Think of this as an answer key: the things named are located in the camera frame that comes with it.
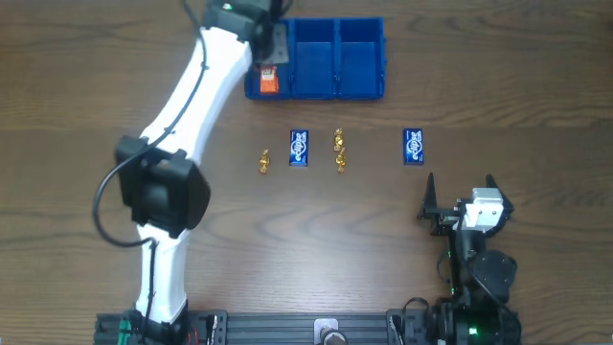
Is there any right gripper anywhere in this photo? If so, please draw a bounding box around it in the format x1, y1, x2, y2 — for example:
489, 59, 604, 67
416, 172, 515, 237

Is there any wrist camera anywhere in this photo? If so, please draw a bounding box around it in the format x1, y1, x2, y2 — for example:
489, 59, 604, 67
261, 22, 291, 66
458, 187, 505, 230

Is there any blue candy pack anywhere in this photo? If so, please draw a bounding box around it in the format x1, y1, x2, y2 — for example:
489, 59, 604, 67
288, 128, 310, 168
402, 127, 425, 167

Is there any mounting rail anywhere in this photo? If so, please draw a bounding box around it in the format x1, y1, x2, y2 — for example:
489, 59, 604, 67
94, 310, 522, 345

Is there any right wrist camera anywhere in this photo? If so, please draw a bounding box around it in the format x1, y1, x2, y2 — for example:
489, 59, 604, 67
458, 187, 505, 230

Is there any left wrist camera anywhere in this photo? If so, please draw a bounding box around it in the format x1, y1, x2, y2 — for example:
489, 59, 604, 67
261, 22, 291, 66

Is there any blue tray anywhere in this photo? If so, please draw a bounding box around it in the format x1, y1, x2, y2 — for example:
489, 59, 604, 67
243, 17, 387, 102

